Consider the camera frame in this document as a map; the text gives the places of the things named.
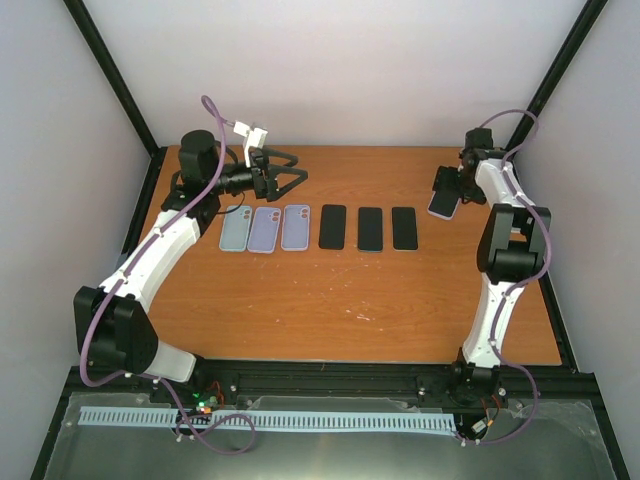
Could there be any black frame post left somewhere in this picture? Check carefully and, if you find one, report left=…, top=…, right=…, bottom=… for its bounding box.
left=31, top=1, right=167, bottom=479

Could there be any phone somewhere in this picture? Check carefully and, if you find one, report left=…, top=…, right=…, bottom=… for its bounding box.
left=427, top=190, right=460, bottom=220
left=391, top=207, right=418, bottom=251
left=357, top=207, right=384, bottom=252

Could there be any black frame post right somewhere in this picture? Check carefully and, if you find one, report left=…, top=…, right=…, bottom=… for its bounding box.
left=516, top=1, right=639, bottom=478

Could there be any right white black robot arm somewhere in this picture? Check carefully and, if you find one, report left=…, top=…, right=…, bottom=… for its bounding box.
left=428, top=126, right=551, bottom=406

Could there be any metal base plate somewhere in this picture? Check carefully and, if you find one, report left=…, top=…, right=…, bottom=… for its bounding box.
left=45, top=394, right=615, bottom=479

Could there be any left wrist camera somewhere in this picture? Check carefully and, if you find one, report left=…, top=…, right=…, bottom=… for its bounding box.
left=233, top=121, right=268, bottom=168

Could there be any black smartphone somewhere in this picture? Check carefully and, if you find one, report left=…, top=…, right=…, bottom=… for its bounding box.
left=318, top=204, right=347, bottom=250

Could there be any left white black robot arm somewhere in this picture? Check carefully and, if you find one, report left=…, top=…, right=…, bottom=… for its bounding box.
left=73, top=129, right=308, bottom=403

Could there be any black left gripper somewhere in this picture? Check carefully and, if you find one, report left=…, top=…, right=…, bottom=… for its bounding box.
left=208, top=147, right=307, bottom=202

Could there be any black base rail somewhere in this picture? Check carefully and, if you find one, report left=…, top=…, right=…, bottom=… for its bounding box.
left=64, top=357, right=599, bottom=416

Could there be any black frame post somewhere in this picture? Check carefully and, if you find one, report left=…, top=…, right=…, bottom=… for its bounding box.
left=516, top=1, right=639, bottom=478
left=31, top=1, right=167, bottom=479

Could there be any light blue phone case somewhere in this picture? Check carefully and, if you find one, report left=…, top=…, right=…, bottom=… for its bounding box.
left=219, top=205, right=253, bottom=253

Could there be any light blue cable duct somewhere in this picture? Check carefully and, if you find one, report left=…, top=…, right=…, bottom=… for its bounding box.
left=77, top=406, right=456, bottom=436

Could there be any lavender phone case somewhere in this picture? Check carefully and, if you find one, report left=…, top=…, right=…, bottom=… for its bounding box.
left=281, top=204, right=311, bottom=252
left=247, top=207, right=281, bottom=254

